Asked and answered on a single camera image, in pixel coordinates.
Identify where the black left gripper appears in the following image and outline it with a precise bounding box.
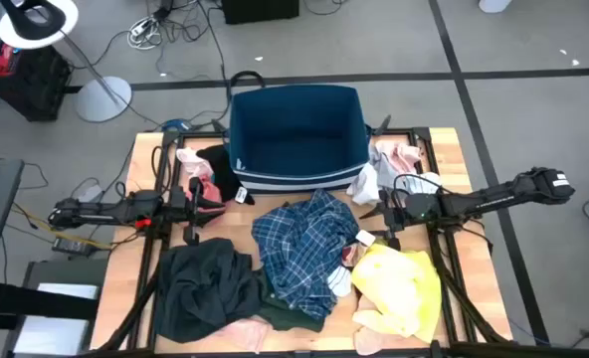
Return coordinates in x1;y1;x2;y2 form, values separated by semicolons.
169;176;227;247

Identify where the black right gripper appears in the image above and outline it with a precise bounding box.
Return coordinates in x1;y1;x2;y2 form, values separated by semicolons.
359;190;418;251

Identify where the coral pink garment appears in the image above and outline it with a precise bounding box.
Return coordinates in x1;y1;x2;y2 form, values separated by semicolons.
187;174;229;218

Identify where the black garment with tag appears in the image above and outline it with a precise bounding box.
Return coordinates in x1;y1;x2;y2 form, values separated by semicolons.
195;143;257;206

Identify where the pink checked garment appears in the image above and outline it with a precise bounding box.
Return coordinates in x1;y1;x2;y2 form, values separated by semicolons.
341;242;370;269

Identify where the white and pink garment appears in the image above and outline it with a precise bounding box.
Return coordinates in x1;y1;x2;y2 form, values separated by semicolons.
368;143;443;196

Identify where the yellow garment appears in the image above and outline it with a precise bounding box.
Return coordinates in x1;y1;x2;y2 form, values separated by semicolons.
349;242;444;344

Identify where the light pink garment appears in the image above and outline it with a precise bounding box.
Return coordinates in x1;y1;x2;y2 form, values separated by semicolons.
373;140;424;176

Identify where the white blue striped shirt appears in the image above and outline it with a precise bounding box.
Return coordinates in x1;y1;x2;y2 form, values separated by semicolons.
326;266;354;298

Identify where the large dark slate garment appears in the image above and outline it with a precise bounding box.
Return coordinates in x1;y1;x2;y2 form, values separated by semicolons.
153;237;266;344

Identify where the blue plaid shirt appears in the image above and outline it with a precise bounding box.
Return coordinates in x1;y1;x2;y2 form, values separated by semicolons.
251;188;361;320

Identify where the pale peach garment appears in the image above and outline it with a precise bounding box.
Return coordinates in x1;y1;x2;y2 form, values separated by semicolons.
351;292;425;357

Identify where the salmon pink garment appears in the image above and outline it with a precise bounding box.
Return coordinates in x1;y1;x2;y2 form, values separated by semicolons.
209;316;275;355

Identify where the dark green polo shirt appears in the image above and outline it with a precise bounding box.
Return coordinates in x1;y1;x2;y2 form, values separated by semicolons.
257;270;326;333

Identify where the navy white striped fabric bin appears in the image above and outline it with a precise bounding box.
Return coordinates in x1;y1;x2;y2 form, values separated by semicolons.
227;70;374;194

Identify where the grey floor adapter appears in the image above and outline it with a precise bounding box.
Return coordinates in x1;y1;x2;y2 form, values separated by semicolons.
78;184;104;203

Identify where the black power brick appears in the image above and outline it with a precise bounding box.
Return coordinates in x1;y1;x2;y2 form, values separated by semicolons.
51;237;97;258

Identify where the white round floor lamp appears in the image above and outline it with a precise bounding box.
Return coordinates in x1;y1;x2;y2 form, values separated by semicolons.
0;0;132;123

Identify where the black floor box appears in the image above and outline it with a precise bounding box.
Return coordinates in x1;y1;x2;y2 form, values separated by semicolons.
222;0;300;25

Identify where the black storage crate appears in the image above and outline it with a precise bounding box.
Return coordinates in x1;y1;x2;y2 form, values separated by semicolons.
0;43;72;123

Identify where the white floor object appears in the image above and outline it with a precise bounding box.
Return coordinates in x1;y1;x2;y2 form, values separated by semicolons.
478;0;513;14

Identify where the red tool on crate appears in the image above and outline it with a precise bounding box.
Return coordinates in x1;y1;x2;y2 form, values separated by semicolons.
0;43;18;77

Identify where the black metal table frame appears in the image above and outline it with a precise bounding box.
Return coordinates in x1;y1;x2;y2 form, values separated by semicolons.
88;126;512;358

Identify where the blue cable coil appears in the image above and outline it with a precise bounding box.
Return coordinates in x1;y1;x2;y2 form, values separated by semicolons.
162;117;194;133

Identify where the white power strip with cables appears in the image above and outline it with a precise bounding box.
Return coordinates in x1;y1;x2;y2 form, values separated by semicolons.
126;16;165;52

